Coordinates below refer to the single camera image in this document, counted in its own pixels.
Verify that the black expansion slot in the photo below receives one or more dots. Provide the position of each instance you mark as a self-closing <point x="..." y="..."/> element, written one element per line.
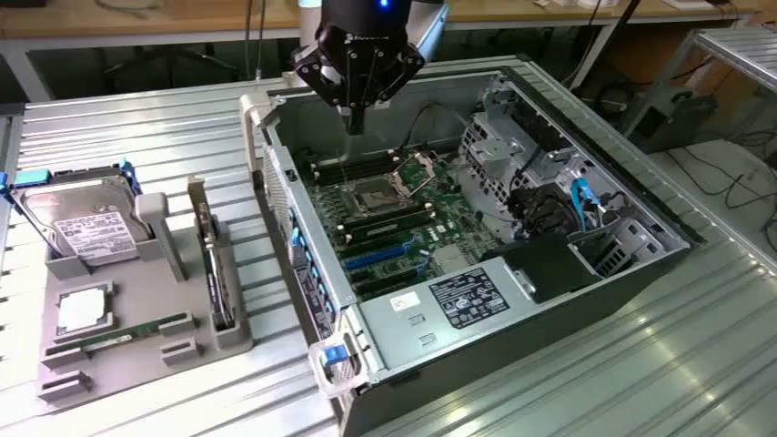
<point x="388" y="284"/>

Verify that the black chair base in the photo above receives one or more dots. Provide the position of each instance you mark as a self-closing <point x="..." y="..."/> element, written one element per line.
<point x="181" y="57"/>

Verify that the silver chipset heatsink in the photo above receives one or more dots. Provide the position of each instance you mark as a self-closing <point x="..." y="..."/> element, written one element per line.
<point x="455" y="260"/>

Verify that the green RAM stick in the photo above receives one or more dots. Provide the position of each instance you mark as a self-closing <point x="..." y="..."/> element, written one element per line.
<point x="121" y="337"/>

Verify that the blue case latch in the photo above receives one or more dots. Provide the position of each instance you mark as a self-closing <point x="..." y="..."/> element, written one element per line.
<point x="333" y="356"/>

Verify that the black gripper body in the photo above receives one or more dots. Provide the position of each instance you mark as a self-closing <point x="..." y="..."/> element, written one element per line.
<point x="364" y="27"/>

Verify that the aluminium slat table frame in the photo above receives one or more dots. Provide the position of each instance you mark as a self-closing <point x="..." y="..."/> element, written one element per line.
<point x="739" y="54"/>

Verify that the black RAM slot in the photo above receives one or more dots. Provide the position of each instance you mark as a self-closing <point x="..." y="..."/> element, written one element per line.
<point x="357" y="173"/>
<point x="385" y="216"/>
<point x="352" y="163"/>
<point x="388" y="228"/>

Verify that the silver CPU chip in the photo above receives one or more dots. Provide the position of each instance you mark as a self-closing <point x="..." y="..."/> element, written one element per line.
<point x="85" y="309"/>

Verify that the blue disk caddy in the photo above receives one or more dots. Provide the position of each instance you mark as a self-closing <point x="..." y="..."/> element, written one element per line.
<point x="30" y="179"/>

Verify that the open black PC case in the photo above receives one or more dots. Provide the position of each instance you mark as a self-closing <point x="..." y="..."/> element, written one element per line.
<point x="546" y="346"/>

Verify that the CPU socket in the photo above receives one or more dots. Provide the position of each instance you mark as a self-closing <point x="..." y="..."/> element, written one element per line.
<point x="372" y="196"/>

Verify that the blue expansion slot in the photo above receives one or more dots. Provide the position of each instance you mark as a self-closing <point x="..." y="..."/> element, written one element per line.
<point x="376" y="256"/>

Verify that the metal drive cage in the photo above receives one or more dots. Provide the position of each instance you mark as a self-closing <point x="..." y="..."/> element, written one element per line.
<point x="491" y="150"/>

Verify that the green motherboard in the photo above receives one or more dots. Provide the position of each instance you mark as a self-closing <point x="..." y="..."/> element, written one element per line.
<point x="449" y="214"/>

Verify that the metal socket cover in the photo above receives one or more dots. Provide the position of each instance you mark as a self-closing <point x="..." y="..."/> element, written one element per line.
<point x="418" y="170"/>

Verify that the black plastic air shroud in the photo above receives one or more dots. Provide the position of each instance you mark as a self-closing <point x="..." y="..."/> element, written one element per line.
<point x="546" y="268"/>

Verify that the silver hard disk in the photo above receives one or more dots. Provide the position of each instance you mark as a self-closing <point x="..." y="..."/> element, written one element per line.
<point x="90" y="218"/>

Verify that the black graphics card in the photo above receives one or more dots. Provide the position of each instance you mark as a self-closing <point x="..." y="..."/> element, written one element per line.
<point x="212" y="255"/>

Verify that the grey parts rack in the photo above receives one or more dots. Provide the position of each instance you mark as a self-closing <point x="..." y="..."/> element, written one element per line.
<point x="140" y="318"/>

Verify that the wooden desk white frame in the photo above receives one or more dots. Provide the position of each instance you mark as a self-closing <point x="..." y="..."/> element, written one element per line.
<point x="181" y="18"/>
<point x="515" y="11"/>

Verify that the grey power supply unit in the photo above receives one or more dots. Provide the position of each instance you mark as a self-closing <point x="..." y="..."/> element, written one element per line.
<point x="400" y="337"/>

